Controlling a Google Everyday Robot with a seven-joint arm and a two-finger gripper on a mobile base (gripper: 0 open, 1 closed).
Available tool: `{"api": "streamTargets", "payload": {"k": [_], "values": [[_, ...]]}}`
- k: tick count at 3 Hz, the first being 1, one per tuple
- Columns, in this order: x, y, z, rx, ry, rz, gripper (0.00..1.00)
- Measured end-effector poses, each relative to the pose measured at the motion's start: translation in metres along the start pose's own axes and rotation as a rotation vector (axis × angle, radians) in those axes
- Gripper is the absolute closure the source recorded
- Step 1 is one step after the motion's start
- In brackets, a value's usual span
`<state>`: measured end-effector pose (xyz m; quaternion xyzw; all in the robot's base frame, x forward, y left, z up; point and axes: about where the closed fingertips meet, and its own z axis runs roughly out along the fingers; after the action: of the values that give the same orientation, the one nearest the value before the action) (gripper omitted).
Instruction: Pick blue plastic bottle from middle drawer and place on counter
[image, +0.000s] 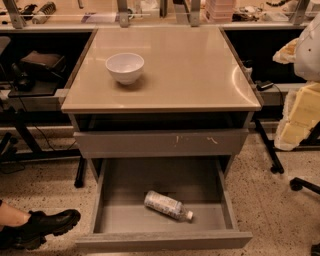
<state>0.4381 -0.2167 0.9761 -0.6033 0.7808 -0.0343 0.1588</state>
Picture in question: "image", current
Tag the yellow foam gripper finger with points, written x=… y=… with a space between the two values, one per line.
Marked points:
x=301 y=113

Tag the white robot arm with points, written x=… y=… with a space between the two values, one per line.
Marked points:
x=304 y=53

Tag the grey drawer cabinet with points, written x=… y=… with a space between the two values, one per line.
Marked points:
x=192 y=80

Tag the grey closed top drawer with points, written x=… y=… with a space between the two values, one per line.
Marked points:
x=125 y=144

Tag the grey open middle drawer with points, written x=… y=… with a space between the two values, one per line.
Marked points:
x=122 y=223

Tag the black power adapter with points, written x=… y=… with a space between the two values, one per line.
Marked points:
x=262 y=86

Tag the black table leg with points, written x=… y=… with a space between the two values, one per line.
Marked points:
x=276 y=164

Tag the black office chair base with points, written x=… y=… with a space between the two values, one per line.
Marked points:
x=297 y=184

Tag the pink stacked plastic boxes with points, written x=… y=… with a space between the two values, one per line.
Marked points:
x=219 y=11

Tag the white ceramic bowl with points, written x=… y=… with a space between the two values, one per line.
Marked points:
x=125 y=68

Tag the black leather boot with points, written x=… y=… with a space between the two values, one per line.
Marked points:
x=32 y=235

